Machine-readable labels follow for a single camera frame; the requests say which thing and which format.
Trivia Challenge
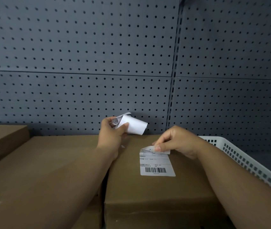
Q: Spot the person's right hand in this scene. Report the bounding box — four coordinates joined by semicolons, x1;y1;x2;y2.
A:
152;125;206;160

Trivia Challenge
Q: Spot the person's left hand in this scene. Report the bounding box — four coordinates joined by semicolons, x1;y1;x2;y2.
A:
97;116;129;162

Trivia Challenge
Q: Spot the curled white backing paper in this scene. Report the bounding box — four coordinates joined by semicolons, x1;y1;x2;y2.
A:
112;112;148;136

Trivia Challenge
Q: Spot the white barcode shipping label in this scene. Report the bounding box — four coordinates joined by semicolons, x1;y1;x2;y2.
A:
139;145;176;177

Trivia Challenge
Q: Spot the person's left forearm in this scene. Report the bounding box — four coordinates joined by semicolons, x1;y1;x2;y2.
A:
0;147;117;229

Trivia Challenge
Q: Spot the person's right forearm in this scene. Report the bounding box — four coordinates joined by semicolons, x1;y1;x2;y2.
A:
196;141;271;229

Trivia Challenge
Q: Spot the labelled brown cardboard box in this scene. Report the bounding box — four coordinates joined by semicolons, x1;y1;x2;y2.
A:
104;135;236;229

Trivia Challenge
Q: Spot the grey pegboard panel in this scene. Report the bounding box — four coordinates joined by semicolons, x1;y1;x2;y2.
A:
175;0;271;80
0;70;173;137
0;0;181;77
169;77;271;153

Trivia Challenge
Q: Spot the grey slotted shelf upright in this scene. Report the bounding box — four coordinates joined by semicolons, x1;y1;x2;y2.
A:
165;0;186;135

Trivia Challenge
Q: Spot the large plain brown cardboard box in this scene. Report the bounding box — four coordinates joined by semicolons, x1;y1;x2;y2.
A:
0;135;110;229

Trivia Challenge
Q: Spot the white plastic mesh basket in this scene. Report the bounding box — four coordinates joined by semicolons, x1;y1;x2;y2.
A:
197;136;271;199

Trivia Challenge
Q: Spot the small plain brown cardboard box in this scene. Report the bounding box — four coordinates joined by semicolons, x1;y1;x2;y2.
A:
0;125;30;172

